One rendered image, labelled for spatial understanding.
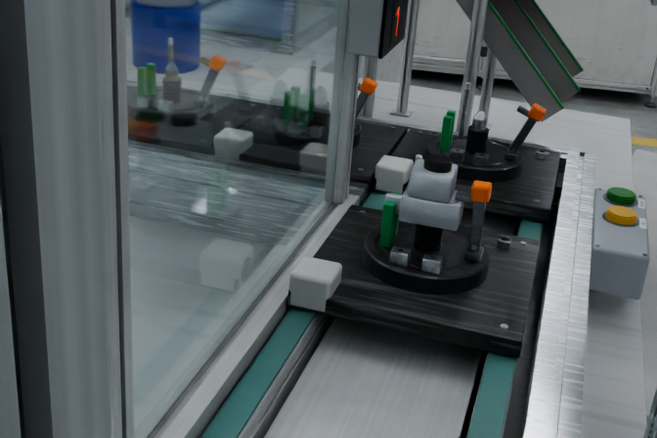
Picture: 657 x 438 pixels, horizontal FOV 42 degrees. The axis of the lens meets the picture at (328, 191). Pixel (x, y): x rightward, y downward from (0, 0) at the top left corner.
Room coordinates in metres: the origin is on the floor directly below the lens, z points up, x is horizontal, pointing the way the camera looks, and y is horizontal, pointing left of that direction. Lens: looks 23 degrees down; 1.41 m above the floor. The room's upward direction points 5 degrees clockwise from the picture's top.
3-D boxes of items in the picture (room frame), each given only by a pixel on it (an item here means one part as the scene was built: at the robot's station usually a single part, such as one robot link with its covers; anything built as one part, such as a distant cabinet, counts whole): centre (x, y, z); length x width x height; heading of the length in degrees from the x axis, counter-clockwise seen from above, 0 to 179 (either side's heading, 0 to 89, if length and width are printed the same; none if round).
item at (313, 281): (0.79, 0.01, 0.97); 0.05 x 0.05 x 0.04; 75
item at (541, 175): (1.19, -0.21, 1.01); 0.24 x 0.24 x 0.13; 75
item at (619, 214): (1.05, -0.39, 0.96); 0.04 x 0.04 x 0.02
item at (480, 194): (0.85, -0.15, 1.04); 0.04 x 0.02 x 0.08; 75
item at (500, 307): (0.86, -0.11, 0.96); 0.24 x 0.24 x 0.02; 75
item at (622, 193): (1.11, -0.41, 0.96); 0.04 x 0.04 x 0.02
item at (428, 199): (0.86, -0.10, 1.06); 0.08 x 0.04 x 0.07; 76
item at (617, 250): (1.05, -0.39, 0.93); 0.21 x 0.07 x 0.06; 165
